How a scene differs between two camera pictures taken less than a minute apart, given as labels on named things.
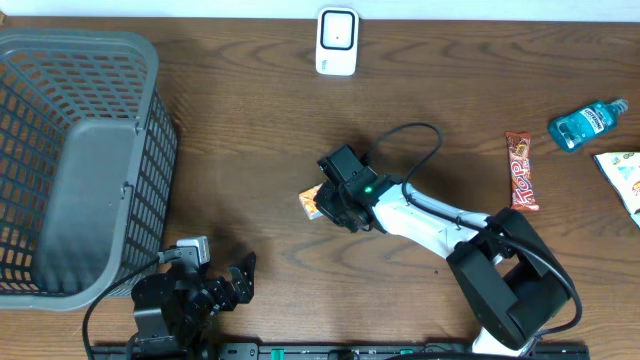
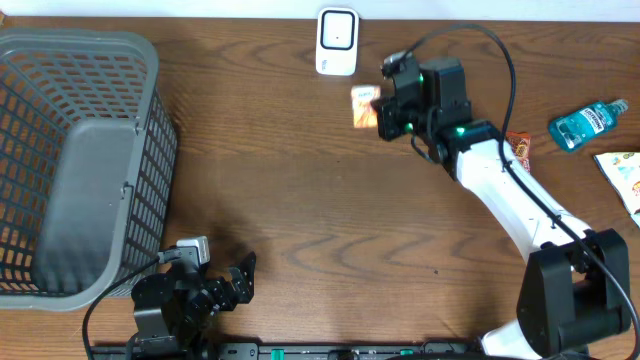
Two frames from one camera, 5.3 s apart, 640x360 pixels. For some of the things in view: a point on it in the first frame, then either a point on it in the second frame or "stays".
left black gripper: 226,298 stays
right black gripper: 321,200 -> 386,123
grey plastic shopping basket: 87,165 stays
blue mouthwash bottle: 571,129 stays
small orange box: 306,199 -> 364,113
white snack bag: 623,171 stays
